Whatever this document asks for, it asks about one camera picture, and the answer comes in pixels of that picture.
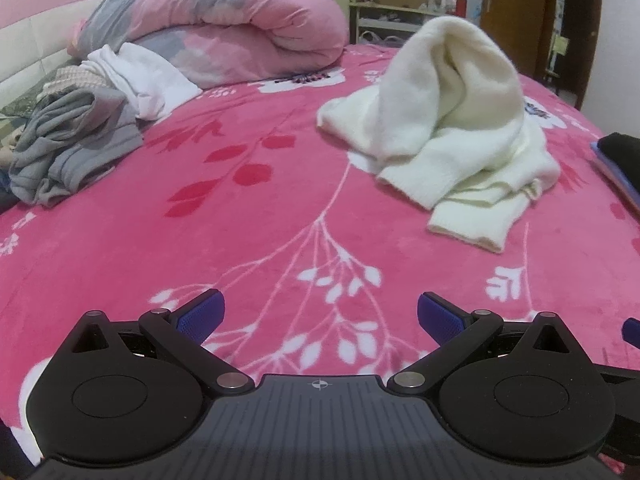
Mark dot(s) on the white garment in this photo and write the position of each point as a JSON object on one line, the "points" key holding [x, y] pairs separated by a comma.
{"points": [[145, 75]]}

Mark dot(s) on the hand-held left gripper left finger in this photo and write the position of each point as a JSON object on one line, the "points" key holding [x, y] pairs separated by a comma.
{"points": [[202, 312]]}

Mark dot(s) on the pink grey rolled quilt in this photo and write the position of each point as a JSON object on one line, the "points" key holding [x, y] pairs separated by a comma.
{"points": [[225, 10]]}

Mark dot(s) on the red bottle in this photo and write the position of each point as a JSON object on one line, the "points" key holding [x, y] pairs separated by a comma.
{"points": [[461, 6]]}

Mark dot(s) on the beige knit garment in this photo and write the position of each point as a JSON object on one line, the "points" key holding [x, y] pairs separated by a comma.
{"points": [[70, 77]]}

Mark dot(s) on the black folded garment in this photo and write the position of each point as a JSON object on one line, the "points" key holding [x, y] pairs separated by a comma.
{"points": [[622, 157]]}

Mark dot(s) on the wooden door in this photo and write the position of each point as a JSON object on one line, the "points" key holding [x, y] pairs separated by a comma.
{"points": [[510, 10]]}

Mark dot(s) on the white plastic bag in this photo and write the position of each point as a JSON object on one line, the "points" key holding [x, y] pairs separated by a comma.
{"points": [[375, 37]]}

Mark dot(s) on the cream pink bed headboard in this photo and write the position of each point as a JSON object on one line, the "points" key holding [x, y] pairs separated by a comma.
{"points": [[30, 45]]}

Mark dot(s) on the patterned cloth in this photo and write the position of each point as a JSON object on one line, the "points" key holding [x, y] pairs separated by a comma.
{"points": [[17, 105]]}

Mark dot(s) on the cream white sweater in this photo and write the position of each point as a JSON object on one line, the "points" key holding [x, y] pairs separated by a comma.
{"points": [[450, 110]]}

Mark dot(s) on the white shelf desk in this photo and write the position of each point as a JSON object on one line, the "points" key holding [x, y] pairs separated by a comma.
{"points": [[390, 24]]}

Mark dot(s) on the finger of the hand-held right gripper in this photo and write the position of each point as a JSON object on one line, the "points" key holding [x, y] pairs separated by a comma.
{"points": [[632, 331]]}

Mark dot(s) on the pink floral blanket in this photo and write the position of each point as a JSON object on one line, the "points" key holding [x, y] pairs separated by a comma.
{"points": [[250, 235]]}

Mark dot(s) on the grey garment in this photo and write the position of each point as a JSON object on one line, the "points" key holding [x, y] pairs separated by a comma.
{"points": [[75, 135]]}

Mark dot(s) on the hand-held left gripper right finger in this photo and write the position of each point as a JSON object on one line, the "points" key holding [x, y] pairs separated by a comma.
{"points": [[440, 317]]}

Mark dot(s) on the blue folded garment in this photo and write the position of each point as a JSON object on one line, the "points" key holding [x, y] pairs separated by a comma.
{"points": [[617, 180]]}

